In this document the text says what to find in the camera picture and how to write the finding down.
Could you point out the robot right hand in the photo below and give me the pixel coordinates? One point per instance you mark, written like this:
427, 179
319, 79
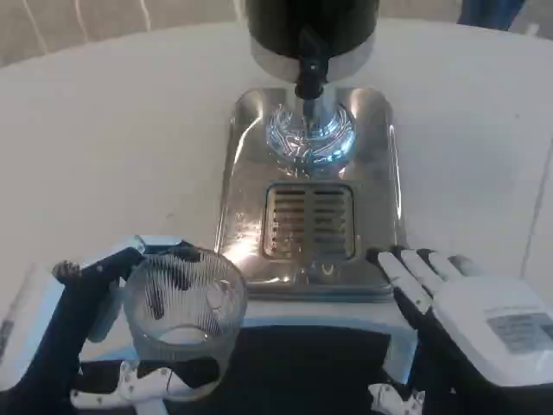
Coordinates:
471, 328

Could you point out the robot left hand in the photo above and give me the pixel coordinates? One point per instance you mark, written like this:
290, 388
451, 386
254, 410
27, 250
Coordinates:
52, 328

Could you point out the clear ribbed glass cup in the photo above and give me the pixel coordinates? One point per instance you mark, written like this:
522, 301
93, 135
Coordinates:
186, 302

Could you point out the steel drip tray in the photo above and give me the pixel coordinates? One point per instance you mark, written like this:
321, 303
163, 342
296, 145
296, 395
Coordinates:
376, 173

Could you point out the slotted steel drain grid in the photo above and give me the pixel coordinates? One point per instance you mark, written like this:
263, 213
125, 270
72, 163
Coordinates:
311, 220

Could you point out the black dispenser tap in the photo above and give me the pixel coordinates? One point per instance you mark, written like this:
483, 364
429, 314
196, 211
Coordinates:
311, 73

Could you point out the black drink dispenser, steel base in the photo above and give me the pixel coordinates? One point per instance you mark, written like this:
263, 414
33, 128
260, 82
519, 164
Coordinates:
276, 30

